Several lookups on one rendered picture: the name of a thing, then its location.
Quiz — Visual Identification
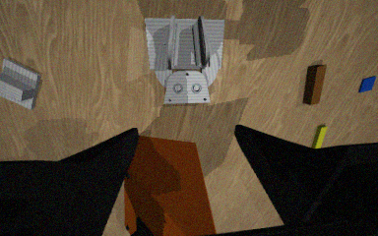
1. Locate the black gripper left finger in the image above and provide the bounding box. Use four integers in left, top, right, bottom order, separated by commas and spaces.
0, 128, 139, 236

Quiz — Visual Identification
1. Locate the yellow long bar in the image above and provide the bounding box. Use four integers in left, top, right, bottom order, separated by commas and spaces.
312, 125, 327, 148

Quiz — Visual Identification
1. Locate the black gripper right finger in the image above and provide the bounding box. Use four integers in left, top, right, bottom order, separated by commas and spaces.
234, 125, 378, 224

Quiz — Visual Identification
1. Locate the small blue flat tile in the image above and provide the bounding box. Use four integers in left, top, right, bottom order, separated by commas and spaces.
358, 76, 376, 93

